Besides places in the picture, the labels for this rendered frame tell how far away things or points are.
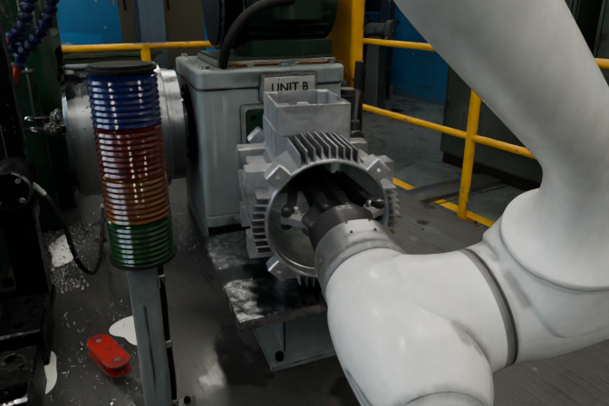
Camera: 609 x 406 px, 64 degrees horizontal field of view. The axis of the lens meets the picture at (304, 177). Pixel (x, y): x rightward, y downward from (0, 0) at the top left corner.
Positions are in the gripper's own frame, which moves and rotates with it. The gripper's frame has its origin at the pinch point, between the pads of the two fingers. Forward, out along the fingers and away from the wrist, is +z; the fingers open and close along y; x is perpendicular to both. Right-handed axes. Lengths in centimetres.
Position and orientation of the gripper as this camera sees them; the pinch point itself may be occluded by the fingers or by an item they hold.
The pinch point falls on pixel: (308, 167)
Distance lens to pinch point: 69.0
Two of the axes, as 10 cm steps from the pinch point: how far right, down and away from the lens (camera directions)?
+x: -0.3, 8.9, 4.6
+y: -9.8, 0.7, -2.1
